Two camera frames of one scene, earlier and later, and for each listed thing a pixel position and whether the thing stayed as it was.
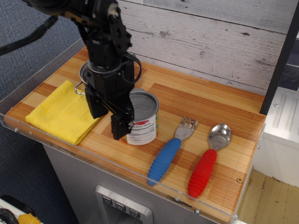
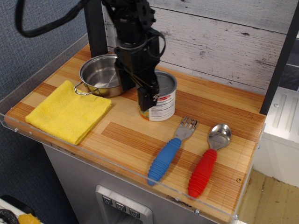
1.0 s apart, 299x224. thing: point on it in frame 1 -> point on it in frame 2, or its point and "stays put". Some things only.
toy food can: [144, 129] -> [164, 109]
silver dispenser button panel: [116, 208] stays put
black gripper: [113, 80] -> [141, 54]
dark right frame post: [276, 78] stays put
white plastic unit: [277, 151] stays put
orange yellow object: [27, 219] stays put
